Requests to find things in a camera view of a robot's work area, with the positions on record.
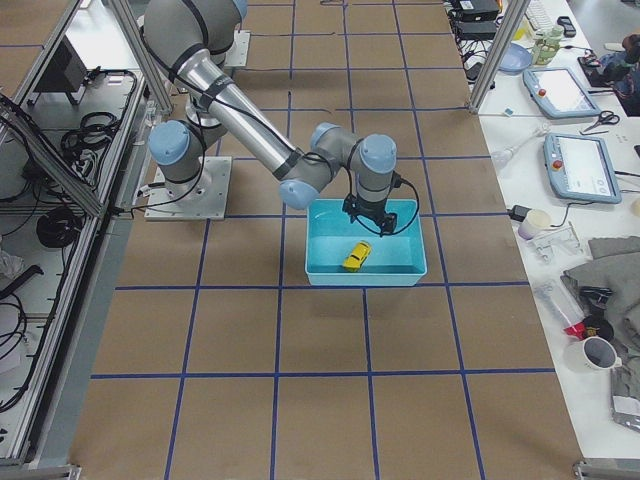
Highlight grey cloth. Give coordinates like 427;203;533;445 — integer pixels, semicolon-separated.
561;236;639;356

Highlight black scissors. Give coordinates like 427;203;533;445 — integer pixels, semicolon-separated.
580;110;620;135

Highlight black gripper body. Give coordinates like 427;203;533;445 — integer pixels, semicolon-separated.
342;195;397;230

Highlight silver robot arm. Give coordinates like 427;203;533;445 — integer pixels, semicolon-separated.
140;1;401;236

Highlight light blue plate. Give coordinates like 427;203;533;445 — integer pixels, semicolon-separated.
499;43;532;76

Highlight lower blue teach pendant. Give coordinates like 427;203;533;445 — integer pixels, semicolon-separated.
543;133;622;204

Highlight upper blue teach pendant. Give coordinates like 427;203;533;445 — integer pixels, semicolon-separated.
522;68;601;119

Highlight blue teach pendant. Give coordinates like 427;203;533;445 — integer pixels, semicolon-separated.
543;133;622;204
522;68;601;119

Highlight white mug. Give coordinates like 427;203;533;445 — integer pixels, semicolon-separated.
563;336;622;373

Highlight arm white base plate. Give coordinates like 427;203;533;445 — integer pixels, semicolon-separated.
224;30;251;69
144;156;232;221

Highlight yellow toy beetle car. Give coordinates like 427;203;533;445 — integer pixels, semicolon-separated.
342;241;372;273

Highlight light blue plastic bin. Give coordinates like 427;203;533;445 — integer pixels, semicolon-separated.
305;199;427;287

